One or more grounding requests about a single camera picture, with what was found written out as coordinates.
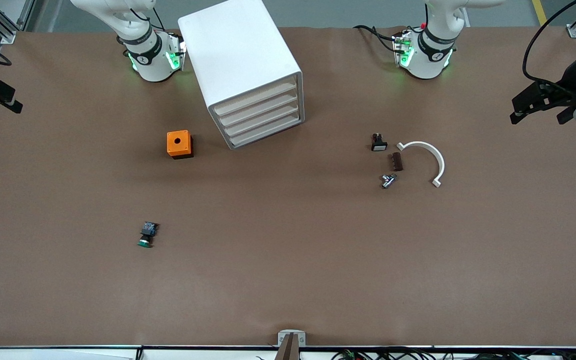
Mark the green push button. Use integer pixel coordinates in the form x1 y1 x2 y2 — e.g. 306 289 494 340
137 221 160 249

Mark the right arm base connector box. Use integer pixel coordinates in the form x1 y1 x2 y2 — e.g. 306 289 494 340
167 31 188 71

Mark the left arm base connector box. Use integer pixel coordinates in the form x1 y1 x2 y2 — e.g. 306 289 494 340
392 29 415 69

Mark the brown table mat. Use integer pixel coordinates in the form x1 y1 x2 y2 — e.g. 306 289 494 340
0 26 576 348

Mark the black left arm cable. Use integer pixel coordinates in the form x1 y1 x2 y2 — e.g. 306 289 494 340
522 0 576 89

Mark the white half-ring clamp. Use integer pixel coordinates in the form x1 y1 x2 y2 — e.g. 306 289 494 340
396 141 446 189

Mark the black left base cable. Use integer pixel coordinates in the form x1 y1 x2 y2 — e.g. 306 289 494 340
353 24 400 53

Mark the orange button enclosure box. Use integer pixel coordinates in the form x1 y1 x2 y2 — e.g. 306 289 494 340
166 130 195 160

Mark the white table edge rail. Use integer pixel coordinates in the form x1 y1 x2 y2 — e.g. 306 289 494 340
0 345 576 360

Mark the black cable bundle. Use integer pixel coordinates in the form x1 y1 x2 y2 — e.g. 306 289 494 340
255 347 576 360

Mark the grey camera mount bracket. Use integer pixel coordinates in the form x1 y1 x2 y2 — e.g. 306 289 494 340
277 329 307 348

